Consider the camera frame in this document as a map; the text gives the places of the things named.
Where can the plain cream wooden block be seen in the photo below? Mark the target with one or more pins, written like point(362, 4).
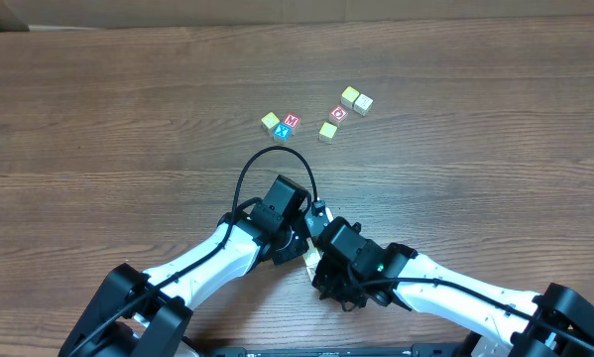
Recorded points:
point(363, 104)

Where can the leaf picture wooden block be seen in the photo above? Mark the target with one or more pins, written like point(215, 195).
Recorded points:
point(311, 272)

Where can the yellow S wooden block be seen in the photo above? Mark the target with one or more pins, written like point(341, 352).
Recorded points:
point(312, 257)

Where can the red top wooden block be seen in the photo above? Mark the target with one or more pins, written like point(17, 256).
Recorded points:
point(338, 115)

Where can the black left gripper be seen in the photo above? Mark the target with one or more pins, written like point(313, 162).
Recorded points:
point(291, 249)

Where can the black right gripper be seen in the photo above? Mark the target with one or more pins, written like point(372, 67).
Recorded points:
point(329, 284)

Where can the yellow block beside M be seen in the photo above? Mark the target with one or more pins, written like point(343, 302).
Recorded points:
point(269, 122)

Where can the cardboard backdrop panel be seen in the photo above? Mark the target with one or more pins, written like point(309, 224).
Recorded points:
point(19, 15)

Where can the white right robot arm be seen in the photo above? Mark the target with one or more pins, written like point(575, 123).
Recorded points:
point(502, 322)

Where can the yellow top wooden block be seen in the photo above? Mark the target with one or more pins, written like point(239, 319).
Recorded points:
point(349, 96)

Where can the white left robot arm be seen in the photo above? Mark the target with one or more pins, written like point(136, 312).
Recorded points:
point(147, 313)

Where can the blue X wooden block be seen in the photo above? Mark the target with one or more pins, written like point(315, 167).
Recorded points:
point(282, 133)

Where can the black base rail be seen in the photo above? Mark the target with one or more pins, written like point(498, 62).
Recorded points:
point(416, 350)

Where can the red M wooden block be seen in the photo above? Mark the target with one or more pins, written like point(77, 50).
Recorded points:
point(293, 121)

